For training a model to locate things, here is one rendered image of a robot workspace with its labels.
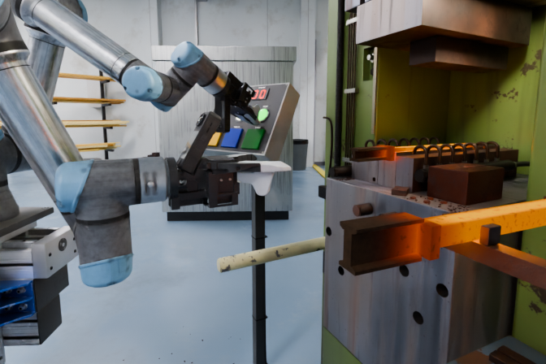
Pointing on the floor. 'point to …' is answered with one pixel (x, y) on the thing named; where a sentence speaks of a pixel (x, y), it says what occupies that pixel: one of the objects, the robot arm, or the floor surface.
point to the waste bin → (300, 153)
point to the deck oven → (201, 97)
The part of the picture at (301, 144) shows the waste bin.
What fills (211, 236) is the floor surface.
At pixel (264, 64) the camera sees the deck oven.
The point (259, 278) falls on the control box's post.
